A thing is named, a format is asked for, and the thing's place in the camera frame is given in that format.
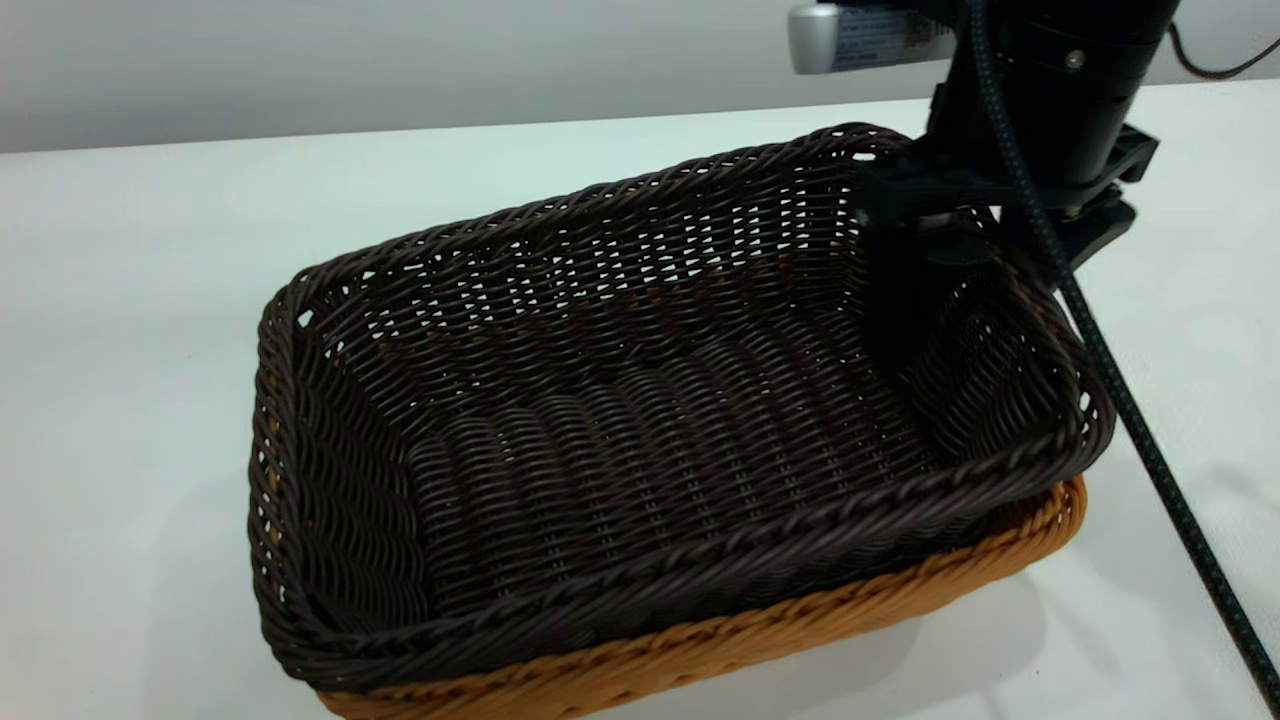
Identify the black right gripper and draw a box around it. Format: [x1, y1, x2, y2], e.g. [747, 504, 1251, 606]
[855, 0, 1183, 369]

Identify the dark brown wicker basket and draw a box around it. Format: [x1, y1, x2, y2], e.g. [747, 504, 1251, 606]
[248, 122, 1117, 693]

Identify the light brown wicker basket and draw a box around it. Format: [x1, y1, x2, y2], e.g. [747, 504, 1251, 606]
[255, 475, 1088, 720]

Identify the black braided cable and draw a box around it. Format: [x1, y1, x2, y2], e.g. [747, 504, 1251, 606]
[962, 0, 1280, 713]

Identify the thin black cable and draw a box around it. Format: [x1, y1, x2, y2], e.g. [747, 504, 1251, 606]
[1165, 22, 1280, 81]

